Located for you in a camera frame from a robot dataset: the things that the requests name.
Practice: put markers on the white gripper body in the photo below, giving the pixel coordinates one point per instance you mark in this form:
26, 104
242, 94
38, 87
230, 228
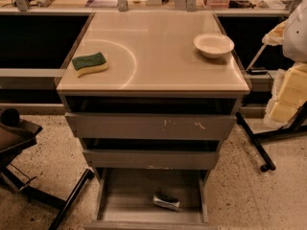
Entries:
296, 37

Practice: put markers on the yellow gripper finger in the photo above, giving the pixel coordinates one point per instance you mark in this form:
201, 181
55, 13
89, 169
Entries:
275, 36

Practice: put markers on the silver redbull can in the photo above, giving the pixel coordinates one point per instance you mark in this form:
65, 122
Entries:
165, 201

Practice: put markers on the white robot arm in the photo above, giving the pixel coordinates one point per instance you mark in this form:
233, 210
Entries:
294, 45

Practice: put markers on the grey drawer cabinet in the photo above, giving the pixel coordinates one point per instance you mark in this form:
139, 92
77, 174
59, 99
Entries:
153, 67

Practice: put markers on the grey open bottom drawer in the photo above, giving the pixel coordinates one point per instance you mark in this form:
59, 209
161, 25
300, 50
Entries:
125, 201

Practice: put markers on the grey middle drawer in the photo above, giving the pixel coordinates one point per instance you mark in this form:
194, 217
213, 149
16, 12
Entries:
149, 159

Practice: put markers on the grey top drawer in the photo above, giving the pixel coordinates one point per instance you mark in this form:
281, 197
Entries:
150, 126

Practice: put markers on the white ceramic bowl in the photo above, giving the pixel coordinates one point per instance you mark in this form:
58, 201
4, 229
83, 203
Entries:
213, 45

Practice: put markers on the green yellow sponge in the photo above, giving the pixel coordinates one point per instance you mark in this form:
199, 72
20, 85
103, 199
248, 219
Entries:
89, 64

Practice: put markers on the black stand left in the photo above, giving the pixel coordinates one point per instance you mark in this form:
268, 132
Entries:
54, 164

